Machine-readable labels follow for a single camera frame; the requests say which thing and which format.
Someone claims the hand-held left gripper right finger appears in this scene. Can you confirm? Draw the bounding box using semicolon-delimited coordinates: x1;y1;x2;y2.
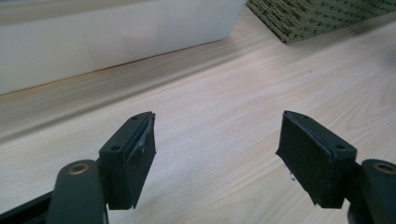
275;109;359;210

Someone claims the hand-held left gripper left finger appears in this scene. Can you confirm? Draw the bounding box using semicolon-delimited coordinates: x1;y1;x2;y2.
98;110;158;211

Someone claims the cream divided storage box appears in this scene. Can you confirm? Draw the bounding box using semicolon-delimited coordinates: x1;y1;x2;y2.
0;0;249;96

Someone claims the green woven basket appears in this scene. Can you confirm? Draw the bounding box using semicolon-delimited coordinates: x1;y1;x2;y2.
246;0;396;44

